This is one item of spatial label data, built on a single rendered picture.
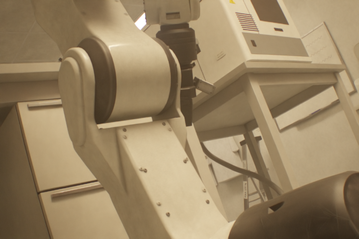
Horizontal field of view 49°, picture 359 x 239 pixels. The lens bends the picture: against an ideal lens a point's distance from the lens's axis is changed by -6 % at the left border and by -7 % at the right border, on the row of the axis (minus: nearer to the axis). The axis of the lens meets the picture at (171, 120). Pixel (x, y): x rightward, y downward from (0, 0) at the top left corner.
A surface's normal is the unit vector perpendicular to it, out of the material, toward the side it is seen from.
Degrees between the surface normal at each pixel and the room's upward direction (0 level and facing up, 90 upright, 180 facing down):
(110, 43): 65
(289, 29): 90
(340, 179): 32
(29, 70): 90
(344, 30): 90
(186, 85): 118
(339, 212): 57
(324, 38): 90
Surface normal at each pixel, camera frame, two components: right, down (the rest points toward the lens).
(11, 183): -0.75, 0.10
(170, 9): 0.11, 0.22
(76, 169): 0.57, -0.40
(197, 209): 0.42, -0.61
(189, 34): 0.69, 0.10
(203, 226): 0.30, -0.78
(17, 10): 0.33, 0.91
